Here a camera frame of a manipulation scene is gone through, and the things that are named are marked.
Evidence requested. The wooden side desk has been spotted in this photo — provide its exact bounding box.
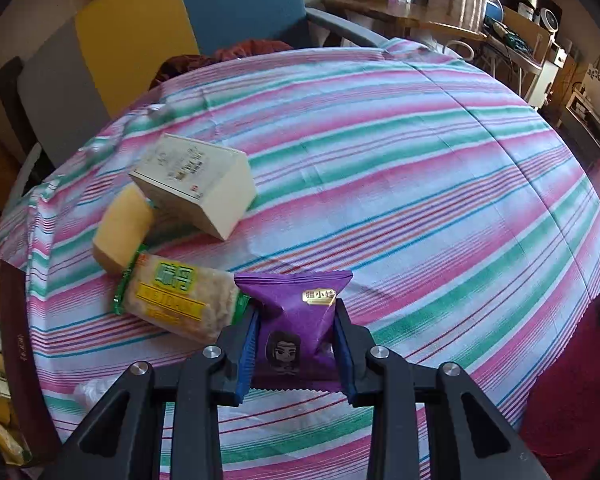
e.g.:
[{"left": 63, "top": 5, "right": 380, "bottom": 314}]
[{"left": 322, "top": 0, "right": 486, "bottom": 43}]

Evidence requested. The purple snack packet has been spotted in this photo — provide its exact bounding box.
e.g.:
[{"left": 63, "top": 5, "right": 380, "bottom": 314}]
[{"left": 232, "top": 269, "right": 355, "bottom": 396}]

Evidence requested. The red blanket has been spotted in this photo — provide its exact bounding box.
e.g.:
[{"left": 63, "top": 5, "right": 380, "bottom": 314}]
[{"left": 520, "top": 287, "right": 600, "bottom": 480}]

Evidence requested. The striped tablecloth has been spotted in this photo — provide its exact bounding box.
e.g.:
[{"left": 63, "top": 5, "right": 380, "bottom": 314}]
[{"left": 0, "top": 37, "right": 600, "bottom": 480}]

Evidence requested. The black chair back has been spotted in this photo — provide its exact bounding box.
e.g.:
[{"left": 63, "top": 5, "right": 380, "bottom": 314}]
[{"left": 0, "top": 56, "right": 36, "bottom": 161}]

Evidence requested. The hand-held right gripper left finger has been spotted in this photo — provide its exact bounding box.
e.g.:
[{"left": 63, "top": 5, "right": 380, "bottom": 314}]
[{"left": 40, "top": 305, "right": 258, "bottom": 480}]

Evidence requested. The black and white speaker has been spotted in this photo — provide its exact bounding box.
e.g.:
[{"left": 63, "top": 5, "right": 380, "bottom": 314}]
[{"left": 532, "top": 0, "right": 563, "bottom": 31}]

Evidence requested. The white shelf unit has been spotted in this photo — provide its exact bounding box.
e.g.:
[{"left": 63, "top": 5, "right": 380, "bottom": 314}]
[{"left": 480, "top": 35, "right": 561, "bottom": 111}]

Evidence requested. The brown storage box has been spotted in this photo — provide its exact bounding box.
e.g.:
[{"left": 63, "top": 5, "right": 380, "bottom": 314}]
[{"left": 0, "top": 260, "right": 63, "bottom": 468}]

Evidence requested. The yellow sponge wedge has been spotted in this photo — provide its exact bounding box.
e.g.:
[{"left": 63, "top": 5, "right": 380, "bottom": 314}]
[{"left": 91, "top": 183, "right": 156, "bottom": 277}]

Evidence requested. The green yellow snack packet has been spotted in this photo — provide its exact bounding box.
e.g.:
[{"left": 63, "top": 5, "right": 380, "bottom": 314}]
[{"left": 111, "top": 245, "right": 251, "bottom": 346}]

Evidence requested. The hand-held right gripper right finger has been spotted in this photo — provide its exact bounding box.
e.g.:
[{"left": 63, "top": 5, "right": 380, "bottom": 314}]
[{"left": 332, "top": 300, "right": 551, "bottom": 480}]

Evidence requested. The gold and white carton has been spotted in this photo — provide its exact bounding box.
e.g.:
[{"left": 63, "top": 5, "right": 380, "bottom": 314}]
[{"left": 128, "top": 132, "right": 257, "bottom": 241}]

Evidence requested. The dark red cloth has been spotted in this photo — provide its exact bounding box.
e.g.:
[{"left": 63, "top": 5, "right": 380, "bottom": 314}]
[{"left": 147, "top": 39, "right": 293, "bottom": 91}]

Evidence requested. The grey yellow blue chair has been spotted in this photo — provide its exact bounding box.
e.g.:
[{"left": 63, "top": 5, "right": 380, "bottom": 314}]
[{"left": 17, "top": 0, "right": 396, "bottom": 171}]

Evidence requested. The white cotton wad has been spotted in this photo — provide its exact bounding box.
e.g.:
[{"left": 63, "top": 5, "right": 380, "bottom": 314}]
[{"left": 72, "top": 379, "right": 116, "bottom": 411}]

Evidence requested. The wooden cabinet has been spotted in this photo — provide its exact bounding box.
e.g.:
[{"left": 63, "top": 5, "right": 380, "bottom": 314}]
[{"left": 555, "top": 55, "right": 600, "bottom": 161}]

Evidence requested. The cardboard box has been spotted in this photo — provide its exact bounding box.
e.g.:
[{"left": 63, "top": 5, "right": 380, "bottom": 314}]
[{"left": 500, "top": 5, "right": 553, "bottom": 56}]

